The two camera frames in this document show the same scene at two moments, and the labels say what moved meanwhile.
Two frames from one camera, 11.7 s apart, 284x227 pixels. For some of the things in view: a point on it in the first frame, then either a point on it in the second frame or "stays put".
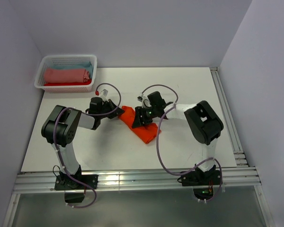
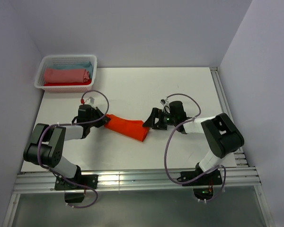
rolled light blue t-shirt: [87, 66] stays put
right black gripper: [138, 121] -> [150, 122]
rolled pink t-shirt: [55, 75] stays put
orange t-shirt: [146, 133] -> [133, 129]
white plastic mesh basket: [45, 62] stays put
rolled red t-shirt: [64, 84] stays put
